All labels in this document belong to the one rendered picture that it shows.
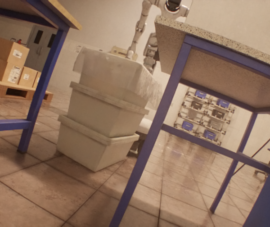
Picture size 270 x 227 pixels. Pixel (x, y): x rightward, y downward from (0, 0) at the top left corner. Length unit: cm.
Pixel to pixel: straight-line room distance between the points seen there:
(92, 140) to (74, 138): 14
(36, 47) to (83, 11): 232
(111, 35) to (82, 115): 611
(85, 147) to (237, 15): 101
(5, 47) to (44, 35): 579
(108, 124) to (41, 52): 733
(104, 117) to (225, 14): 80
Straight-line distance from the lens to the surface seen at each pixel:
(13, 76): 283
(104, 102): 117
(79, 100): 126
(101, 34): 737
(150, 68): 156
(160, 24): 66
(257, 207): 121
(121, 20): 736
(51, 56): 109
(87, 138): 121
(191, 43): 65
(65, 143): 132
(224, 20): 80
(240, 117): 683
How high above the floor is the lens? 47
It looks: 5 degrees down
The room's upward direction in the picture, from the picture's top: 21 degrees clockwise
